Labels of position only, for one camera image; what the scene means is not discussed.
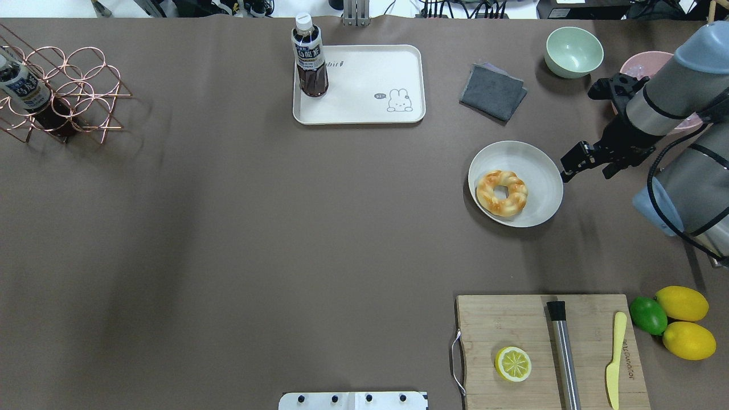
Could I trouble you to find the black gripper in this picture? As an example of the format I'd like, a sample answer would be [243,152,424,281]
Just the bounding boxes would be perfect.
[560,117,663,183]

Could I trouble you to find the white plate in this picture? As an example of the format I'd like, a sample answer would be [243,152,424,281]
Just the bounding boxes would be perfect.
[467,141,563,228]

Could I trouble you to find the glazed twisted donut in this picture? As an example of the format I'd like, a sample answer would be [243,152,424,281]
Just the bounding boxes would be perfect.
[476,170,529,218]

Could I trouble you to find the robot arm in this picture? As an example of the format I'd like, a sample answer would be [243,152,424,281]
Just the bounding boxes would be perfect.
[562,20,728,268]

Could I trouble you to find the cream rabbit tray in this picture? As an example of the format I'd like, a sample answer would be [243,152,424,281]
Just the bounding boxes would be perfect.
[292,44,426,125]

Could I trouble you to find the tea bottle on tray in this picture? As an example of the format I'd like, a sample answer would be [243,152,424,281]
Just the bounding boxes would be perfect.
[291,11,329,97]

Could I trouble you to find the mint green bowl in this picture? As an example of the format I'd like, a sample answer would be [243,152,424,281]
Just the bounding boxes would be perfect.
[544,27,604,79]

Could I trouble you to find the pink bowl of ice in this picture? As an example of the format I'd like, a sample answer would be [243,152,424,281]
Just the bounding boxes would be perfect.
[618,50,702,135]

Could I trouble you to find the grey folded cloth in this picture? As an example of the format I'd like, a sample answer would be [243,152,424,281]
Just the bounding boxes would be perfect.
[459,63,527,122]

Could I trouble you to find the green lime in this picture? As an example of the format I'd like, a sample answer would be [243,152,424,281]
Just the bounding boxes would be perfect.
[628,297,667,337]

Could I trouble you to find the yellow lemon far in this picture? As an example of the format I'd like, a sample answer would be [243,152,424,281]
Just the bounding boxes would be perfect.
[654,285,709,322]

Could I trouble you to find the yellow lemon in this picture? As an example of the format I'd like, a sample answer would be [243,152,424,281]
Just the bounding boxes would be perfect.
[663,321,718,360]
[654,285,709,322]

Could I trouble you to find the wooden cutting board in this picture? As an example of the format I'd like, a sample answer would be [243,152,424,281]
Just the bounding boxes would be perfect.
[456,294,628,409]

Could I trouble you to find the yellow lemon near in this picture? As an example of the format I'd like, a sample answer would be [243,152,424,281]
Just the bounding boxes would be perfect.
[663,321,718,360]

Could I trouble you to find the yellow plastic knife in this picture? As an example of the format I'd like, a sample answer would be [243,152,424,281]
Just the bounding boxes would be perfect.
[605,311,627,409]

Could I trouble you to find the half lemon slice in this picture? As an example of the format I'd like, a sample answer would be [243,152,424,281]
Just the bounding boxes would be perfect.
[494,347,532,382]

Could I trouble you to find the steel muddler black tip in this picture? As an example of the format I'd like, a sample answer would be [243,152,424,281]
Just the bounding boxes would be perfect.
[546,300,581,409]

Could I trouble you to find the tea bottle in rack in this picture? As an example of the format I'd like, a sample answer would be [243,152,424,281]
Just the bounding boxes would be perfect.
[1,55,77,142]

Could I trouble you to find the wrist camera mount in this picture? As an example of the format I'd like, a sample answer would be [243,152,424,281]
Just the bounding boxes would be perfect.
[588,73,649,115]

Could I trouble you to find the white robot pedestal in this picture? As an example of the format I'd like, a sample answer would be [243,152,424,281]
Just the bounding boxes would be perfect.
[278,390,429,409]

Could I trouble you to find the copper wire bottle rack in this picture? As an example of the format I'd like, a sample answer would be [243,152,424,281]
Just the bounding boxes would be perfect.
[2,25,133,145]

